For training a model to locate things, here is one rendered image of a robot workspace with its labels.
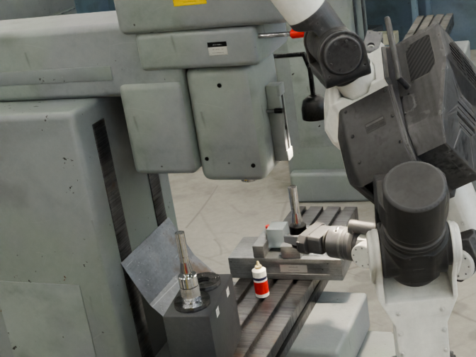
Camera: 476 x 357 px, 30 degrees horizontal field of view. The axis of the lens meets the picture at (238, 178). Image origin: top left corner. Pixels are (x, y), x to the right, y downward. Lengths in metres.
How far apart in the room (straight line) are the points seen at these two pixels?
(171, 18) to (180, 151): 0.36
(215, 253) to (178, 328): 2.94
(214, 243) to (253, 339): 2.89
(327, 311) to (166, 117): 0.75
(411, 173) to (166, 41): 0.90
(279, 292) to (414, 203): 1.07
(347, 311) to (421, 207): 1.08
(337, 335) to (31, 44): 1.16
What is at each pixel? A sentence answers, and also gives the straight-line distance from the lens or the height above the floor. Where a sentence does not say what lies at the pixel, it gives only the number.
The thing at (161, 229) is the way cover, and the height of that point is 1.08.
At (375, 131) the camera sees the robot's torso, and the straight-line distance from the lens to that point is 1.82.
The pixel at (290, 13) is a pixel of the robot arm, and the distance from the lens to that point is 1.80.
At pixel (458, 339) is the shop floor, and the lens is 4.07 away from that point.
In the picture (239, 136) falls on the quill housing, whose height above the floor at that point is 1.44.
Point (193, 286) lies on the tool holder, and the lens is 2.16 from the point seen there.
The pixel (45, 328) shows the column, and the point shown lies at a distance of 2.73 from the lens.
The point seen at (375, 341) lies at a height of 0.73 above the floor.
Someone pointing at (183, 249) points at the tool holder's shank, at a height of 1.27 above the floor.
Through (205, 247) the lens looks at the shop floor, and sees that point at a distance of 5.21.
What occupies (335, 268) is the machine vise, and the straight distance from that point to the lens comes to 2.59.
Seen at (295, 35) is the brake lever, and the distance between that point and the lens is 2.17.
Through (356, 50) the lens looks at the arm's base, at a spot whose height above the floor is 1.73.
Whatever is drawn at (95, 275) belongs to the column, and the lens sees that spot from 2.54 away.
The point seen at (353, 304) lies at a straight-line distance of 2.65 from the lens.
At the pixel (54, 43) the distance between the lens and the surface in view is 2.47.
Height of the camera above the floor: 2.14
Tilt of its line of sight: 20 degrees down
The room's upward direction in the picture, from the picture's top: 9 degrees counter-clockwise
